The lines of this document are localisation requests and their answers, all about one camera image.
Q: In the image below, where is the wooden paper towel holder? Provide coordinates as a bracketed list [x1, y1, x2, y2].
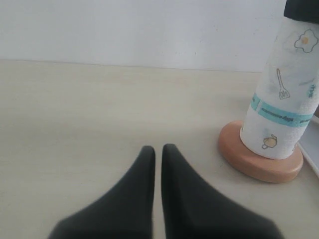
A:
[217, 121, 304, 183]

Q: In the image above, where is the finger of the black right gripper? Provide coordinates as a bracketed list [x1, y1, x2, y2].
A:
[284, 0, 319, 23]

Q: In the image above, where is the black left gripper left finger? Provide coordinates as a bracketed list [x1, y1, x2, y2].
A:
[49, 146, 156, 239]

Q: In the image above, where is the printed white paper towel roll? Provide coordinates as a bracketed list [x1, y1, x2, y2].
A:
[240, 18, 319, 160]

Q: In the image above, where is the white rectangular plastic tray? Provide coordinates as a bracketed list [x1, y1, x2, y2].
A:
[299, 109, 319, 177]

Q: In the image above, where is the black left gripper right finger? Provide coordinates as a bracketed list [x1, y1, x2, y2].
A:
[161, 144, 283, 239]

